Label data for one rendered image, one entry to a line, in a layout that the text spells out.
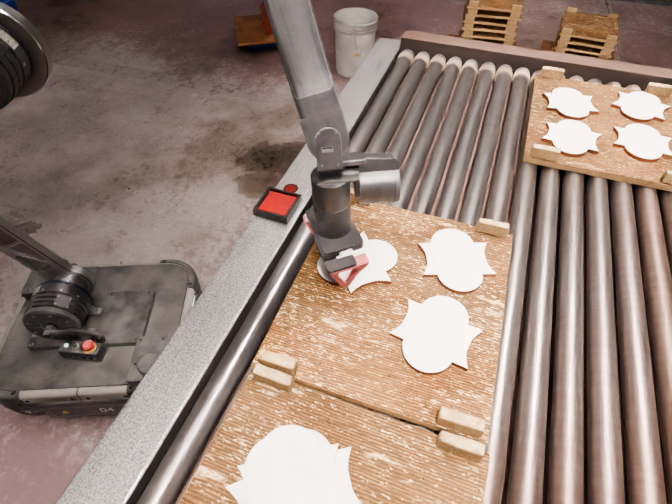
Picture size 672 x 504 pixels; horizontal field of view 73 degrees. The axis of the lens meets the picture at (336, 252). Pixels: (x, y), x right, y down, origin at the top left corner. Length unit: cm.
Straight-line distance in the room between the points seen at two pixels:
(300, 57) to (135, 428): 55
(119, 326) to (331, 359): 110
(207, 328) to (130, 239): 159
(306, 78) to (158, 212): 189
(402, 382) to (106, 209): 208
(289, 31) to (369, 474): 56
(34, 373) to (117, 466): 105
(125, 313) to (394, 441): 124
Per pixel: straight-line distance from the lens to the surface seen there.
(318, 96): 61
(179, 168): 267
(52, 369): 173
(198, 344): 77
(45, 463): 188
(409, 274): 80
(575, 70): 156
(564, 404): 77
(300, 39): 61
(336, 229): 69
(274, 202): 94
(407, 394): 69
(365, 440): 66
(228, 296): 81
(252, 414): 68
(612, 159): 120
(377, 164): 65
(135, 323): 168
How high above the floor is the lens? 155
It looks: 48 degrees down
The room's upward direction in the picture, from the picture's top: straight up
